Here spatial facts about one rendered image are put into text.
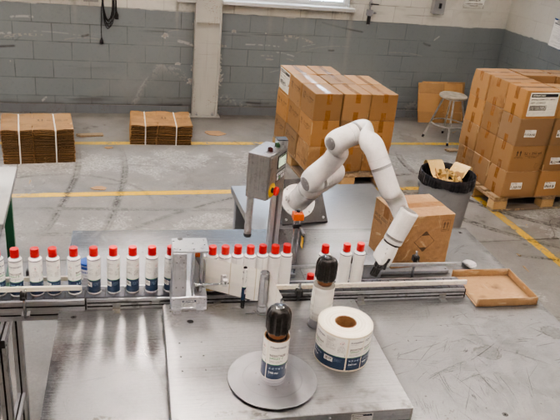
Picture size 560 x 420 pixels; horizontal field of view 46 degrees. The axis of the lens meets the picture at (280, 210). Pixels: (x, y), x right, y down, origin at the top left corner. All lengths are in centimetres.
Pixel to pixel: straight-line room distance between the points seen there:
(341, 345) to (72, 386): 92
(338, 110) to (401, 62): 280
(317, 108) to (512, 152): 177
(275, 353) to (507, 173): 436
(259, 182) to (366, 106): 364
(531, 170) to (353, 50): 303
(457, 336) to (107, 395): 140
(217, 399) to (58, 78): 609
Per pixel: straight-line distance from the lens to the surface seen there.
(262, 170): 259
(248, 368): 236
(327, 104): 600
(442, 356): 270
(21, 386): 327
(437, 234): 322
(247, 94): 818
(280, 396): 226
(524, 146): 626
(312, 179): 315
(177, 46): 790
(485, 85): 655
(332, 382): 236
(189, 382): 231
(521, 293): 328
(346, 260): 283
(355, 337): 234
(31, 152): 650
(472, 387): 259
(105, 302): 275
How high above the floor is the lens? 235
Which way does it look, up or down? 24 degrees down
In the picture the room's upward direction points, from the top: 6 degrees clockwise
